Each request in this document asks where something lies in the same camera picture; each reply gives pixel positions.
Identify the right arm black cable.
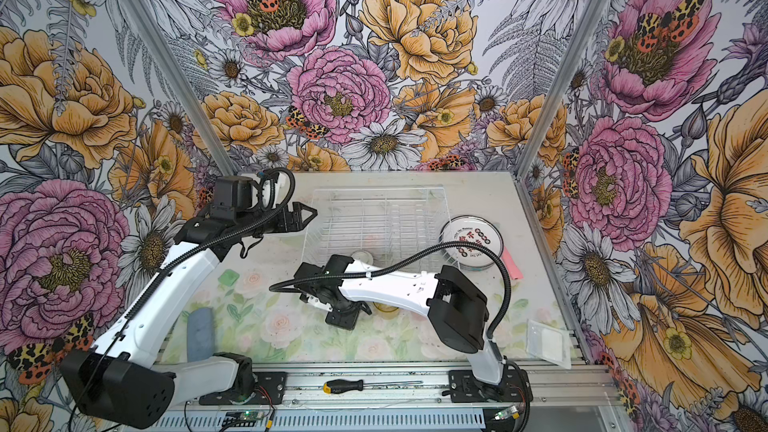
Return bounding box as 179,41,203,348
268,241,512,340

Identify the yellow glass cup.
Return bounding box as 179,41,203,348
373,302,399,320

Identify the green circuit board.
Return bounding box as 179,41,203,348
222,411,273,430

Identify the black yellow screwdriver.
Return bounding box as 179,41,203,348
322,379,423,395

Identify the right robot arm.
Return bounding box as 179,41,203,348
293,255,505,386

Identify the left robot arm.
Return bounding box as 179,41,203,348
60,167,317,429

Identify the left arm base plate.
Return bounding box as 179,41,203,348
198,372,287,406

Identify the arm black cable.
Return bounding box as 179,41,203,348
268,241,512,340
65,167,297,427

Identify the blue grey sponge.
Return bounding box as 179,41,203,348
186,307,215,362

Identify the striped small bowl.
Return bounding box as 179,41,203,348
351,250,374,265

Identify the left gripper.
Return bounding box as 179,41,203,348
238,202,317,236

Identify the white vented panel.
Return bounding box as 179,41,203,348
148,408,486,431

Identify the white wire dish rack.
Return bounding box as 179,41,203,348
302,186,451,268

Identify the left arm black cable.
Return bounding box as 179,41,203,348
65,167,297,427

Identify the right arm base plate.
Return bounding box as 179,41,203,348
444,369,533,403

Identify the white square dish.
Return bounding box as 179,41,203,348
526,320,572,370

